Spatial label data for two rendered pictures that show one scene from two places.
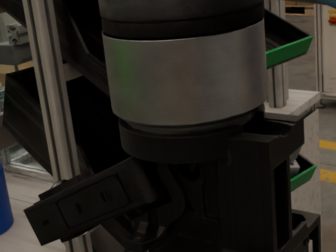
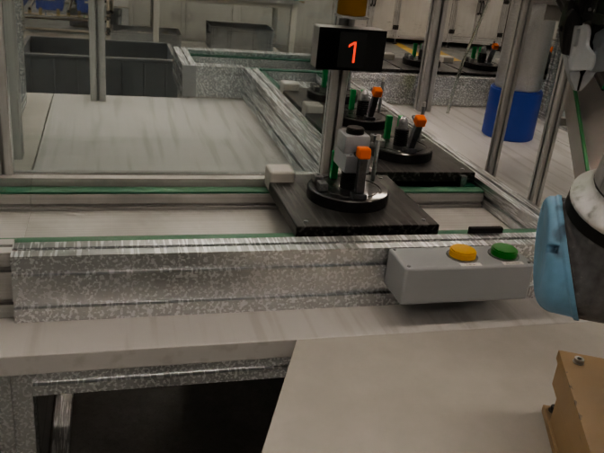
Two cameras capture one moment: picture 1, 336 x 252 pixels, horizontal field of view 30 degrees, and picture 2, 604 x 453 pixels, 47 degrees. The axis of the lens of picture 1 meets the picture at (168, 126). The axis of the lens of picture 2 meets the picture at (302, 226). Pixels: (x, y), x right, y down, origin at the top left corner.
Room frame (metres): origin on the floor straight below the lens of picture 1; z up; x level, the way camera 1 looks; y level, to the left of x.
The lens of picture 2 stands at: (-0.73, -0.29, 1.39)
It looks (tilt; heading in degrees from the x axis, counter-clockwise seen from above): 23 degrees down; 36
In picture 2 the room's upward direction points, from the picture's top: 6 degrees clockwise
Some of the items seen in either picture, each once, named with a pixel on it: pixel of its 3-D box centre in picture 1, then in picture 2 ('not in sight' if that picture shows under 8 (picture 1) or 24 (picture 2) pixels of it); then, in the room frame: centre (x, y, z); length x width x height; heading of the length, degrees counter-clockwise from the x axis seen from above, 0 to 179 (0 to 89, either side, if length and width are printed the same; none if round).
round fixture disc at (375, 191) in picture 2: not in sight; (347, 191); (0.22, 0.31, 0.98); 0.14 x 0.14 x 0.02
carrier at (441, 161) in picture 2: not in sight; (401, 134); (0.54, 0.40, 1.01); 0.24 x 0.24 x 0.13; 53
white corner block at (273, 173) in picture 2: not in sight; (279, 178); (0.21, 0.45, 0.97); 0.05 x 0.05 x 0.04; 53
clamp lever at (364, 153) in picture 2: not in sight; (359, 168); (0.20, 0.28, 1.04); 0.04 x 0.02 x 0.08; 53
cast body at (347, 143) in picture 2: not in sight; (350, 146); (0.23, 0.32, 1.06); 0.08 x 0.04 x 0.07; 53
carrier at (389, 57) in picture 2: not in sight; (422, 52); (1.61, 0.94, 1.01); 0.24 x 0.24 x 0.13; 53
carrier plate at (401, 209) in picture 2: not in sight; (346, 202); (0.22, 0.31, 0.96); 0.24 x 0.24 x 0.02; 53
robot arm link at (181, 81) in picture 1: (190, 69); not in sight; (0.29, -0.01, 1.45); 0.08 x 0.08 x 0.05
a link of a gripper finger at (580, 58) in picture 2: not in sight; (582, 59); (0.28, 0.00, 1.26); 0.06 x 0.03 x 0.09; 53
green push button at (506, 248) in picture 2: not in sight; (503, 253); (0.24, 0.03, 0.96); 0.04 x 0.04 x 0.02
